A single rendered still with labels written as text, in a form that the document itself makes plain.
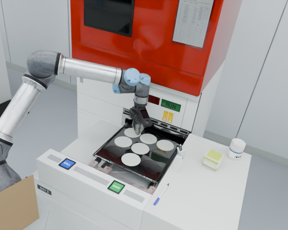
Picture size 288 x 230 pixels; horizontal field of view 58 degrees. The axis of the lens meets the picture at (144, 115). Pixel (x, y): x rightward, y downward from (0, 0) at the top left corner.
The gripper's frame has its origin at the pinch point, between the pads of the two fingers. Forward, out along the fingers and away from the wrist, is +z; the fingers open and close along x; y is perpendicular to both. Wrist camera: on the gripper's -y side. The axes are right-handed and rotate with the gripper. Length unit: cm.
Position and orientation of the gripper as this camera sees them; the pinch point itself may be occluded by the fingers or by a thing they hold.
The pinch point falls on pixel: (138, 133)
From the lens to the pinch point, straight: 149.1
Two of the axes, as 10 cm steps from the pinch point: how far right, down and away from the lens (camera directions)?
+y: -4.8, -5.1, 7.2
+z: -1.2, 8.5, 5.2
